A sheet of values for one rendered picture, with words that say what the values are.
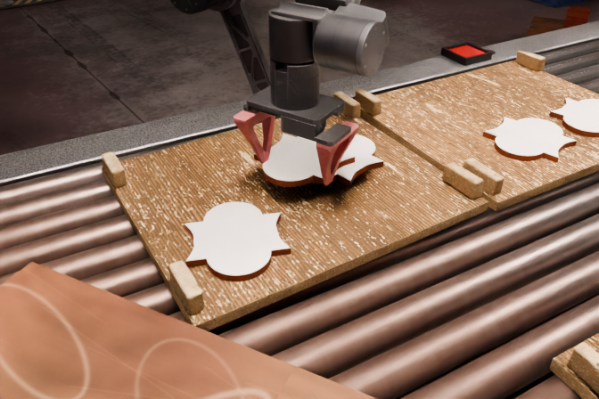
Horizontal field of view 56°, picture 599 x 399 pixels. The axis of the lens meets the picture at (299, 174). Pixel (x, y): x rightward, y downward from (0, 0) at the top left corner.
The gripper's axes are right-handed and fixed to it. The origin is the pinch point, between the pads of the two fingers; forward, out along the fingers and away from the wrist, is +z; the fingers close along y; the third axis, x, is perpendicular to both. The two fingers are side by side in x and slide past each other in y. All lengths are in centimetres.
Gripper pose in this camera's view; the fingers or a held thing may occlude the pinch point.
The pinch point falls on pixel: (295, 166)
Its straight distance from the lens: 71.3
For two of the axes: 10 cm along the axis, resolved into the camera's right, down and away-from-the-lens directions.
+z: 0.0, 8.5, 5.3
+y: -8.4, -2.9, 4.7
